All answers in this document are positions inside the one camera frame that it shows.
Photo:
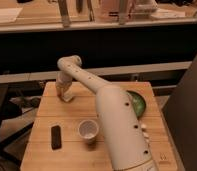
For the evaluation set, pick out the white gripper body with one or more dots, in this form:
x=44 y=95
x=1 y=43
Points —
x=63 y=83

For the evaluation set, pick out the white paper sheet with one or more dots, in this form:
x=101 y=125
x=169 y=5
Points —
x=9 y=14

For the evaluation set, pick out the black rectangular block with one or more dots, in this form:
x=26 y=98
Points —
x=56 y=137

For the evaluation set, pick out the metal post left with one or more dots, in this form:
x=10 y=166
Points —
x=64 y=13

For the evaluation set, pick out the white paper cup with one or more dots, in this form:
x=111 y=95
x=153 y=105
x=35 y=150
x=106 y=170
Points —
x=88 y=131

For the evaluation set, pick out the dark panel at right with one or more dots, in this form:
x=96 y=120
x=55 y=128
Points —
x=180 y=113

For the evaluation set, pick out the metal post right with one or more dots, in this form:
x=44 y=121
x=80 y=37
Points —
x=122 y=12

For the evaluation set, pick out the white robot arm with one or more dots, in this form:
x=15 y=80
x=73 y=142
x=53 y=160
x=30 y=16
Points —
x=127 y=148

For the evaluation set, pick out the metal post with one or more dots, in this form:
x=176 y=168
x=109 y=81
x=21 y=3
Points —
x=122 y=12
x=64 y=13

